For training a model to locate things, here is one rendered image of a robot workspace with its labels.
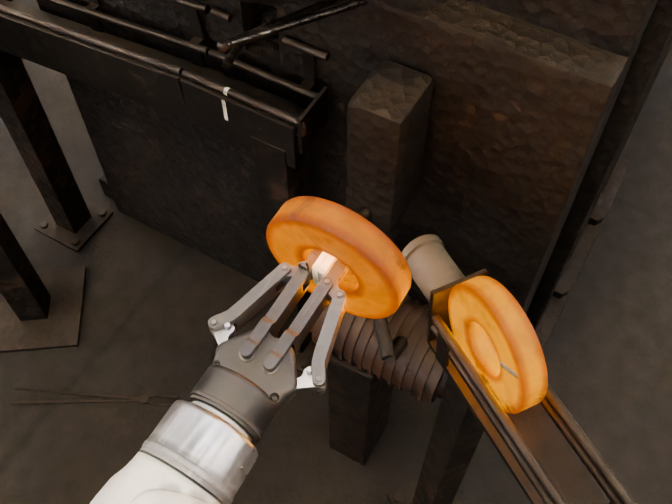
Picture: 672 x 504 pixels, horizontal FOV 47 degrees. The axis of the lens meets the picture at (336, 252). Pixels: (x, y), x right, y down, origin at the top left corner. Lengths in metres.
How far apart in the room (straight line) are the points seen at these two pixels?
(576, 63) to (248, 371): 0.51
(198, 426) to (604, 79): 0.58
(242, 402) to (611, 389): 1.15
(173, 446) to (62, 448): 1.01
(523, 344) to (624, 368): 0.94
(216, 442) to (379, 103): 0.48
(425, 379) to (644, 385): 0.76
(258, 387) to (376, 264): 0.16
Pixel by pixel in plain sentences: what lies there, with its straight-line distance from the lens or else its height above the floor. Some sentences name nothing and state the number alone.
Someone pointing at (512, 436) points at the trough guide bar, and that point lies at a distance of 0.87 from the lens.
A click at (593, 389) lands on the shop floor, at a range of 1.71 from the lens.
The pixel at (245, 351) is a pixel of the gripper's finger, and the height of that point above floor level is 0.86.
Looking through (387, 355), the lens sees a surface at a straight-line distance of 1.03.
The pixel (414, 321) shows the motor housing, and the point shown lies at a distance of 1.09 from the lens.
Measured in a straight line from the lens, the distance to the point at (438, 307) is 0.92.
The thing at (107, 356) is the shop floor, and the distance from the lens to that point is 1.72.
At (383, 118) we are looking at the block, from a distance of 0.95.
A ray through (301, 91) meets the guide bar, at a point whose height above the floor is 0.70.
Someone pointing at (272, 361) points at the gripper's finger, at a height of 0.86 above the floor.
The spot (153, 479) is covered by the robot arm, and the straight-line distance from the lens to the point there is 0.65.
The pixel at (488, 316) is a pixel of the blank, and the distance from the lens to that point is 0.83.
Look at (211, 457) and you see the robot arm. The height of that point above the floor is 0.87.
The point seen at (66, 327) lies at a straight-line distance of 1.77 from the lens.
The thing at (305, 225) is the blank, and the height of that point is 0.89.
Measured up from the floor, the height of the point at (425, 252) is 0.69.
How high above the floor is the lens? 1.48
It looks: 56 degrees down
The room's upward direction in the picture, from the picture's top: straight up
